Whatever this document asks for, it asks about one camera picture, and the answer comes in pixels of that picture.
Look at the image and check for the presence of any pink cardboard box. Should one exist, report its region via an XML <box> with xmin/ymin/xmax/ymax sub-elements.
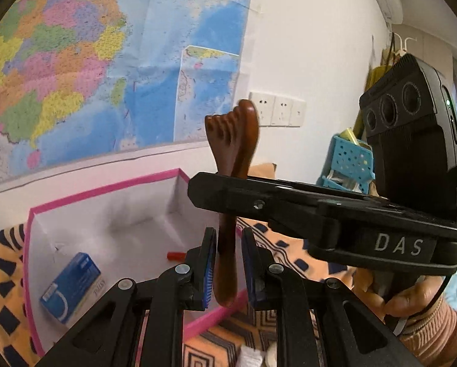
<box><xmin>24</xmin><ymin>168</ymin><xmax>248</xmax><ymax>358</ymax></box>

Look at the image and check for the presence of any colourful wall map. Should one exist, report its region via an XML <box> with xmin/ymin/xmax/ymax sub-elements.
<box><xmin>0</xmin><ymin>0</ymin><xmax>257</xmax><ymax>192</ymax></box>

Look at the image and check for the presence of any person's right hand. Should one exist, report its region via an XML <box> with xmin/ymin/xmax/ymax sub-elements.
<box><xmin>353</xmin><ymin>267</ymin><xmax>449</xmax><ymax>324</ymax></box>

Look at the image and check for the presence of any blue white medicine box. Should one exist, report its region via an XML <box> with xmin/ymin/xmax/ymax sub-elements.
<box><xmin>39</xmin><ymin>252</ymin><xmax>107</xmax><ymax>327</ymax></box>

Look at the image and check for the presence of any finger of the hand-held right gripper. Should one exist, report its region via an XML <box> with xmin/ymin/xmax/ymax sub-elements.
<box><xmin>188</xmin><ymin>172</ymin><xmax>340</xmax><ymax>241</ymax></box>
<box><xmin>247</xmin><ymin>178</ymin><xmax>382</xmax><ymax>202</ymax></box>

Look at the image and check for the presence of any wooden comb massager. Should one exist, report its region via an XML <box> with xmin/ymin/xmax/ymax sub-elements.
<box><xmin>204</xmin><ymin>98</ymin><xmax>260</xmax><ymax>308</ymax></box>

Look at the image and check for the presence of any beige tube with white cap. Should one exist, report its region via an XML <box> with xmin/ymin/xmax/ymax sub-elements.
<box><xmin>239</xmin><ymin>345</ymin><xmax>264</xmax><ymax>367</ymax></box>

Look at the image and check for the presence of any yellow coat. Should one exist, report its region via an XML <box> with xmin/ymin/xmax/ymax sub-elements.
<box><xmin>366</xmin><ymin>48</ymin><xmax>399</xmax><ymax>92</ymax></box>

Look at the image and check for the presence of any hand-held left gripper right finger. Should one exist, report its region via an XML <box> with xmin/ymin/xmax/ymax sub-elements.
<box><xmin>242</xmin><ymin>227</ymin><xmax>401</xmax><ymax>367</ymax></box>

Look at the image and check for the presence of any white wall switch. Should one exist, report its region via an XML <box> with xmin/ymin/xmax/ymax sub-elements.
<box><xmin>290</xmin><ymin>99</ymin><xmax>306</xmax><ymax>128</ymax></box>

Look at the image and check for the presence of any blue perforated plastic rack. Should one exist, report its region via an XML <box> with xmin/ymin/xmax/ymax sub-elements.
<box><xmin>316</xmin><ymin>134</ymin><xmax>376</xmax><ymax>194</ymax></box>

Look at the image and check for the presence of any white wall socket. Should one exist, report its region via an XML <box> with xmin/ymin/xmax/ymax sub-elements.
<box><xmin>248</xmin><ymin>91</ymin><xmax>277</xmax><ymax>127</ymax></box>
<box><xmin>272</xmin><ymin>95</ymin><xmax>293</xmax><ymax>127</ymax></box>

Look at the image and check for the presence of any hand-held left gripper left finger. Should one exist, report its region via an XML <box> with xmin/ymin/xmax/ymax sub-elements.
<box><xmin>33</xmin><ymin>227</ymin><xmax>218</xmax><ymax>367</ymax></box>

